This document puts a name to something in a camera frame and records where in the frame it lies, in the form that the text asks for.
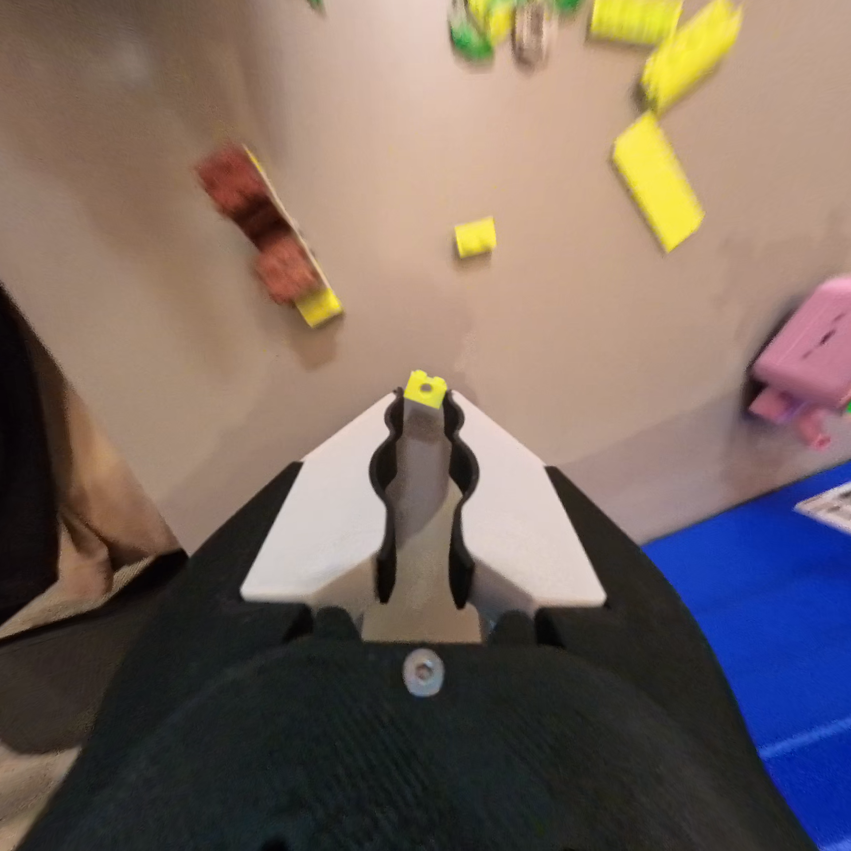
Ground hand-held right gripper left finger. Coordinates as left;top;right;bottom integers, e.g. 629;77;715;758
241;391;408;637

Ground scattered green leaf pieces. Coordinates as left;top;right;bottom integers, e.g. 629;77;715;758
306;0;582;64

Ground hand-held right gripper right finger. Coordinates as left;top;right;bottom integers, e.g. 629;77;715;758
444;391;608;629

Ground pink toy pot with plant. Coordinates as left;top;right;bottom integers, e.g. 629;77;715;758
745;276;851;449

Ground grey round plate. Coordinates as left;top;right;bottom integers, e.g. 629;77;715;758
512;0;556;67

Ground brown and lime brick assembly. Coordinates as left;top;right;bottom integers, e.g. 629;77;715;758
195;143;344;328

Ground blue plastic bin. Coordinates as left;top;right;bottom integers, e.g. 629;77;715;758
641;462;851;851

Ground small lime toy brick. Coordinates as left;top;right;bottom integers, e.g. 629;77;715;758
454;216;497;259
403;370;448;406

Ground short lime flat tile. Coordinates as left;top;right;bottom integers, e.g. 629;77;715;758
610;109;707;255

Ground person's leg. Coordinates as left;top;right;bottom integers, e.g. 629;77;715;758
27;332;187;602

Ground lime narrow studded plate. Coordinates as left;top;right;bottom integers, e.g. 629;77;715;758
587;0;684;46

